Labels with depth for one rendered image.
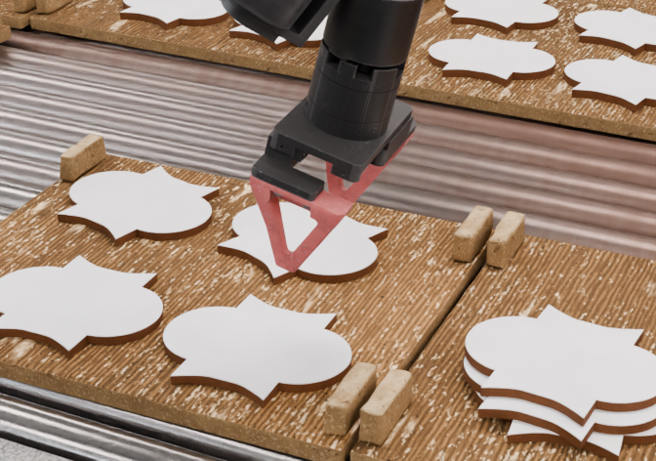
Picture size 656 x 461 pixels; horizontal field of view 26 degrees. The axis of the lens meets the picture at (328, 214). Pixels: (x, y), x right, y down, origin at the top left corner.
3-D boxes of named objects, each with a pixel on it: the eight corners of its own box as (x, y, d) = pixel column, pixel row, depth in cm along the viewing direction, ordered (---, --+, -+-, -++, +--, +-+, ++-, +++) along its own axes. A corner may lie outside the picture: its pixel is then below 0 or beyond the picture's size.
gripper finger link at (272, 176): (226, 264, 96) (254, 147, 91) (271, 217, 102) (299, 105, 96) (316, 305, 94) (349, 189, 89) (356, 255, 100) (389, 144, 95)
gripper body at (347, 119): (265, 152, 93) (288, 54, 89) (325, 94, 101) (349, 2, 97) (354, 191, 91) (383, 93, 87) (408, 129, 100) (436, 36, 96)
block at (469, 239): (471, 266, 119) (472, 236, 118) (450, 262, 119) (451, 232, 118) (493, 234, 124) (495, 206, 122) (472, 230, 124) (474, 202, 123)
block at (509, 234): (504, 271, 118) (506, 241, 117) (483, 266, 119) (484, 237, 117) (525, 239, 123) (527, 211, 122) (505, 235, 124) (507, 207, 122)
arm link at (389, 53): (358, -19, 86) (444, -12, 88) (327, -69, 91) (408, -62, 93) (332, 79, 90) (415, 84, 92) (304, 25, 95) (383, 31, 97)
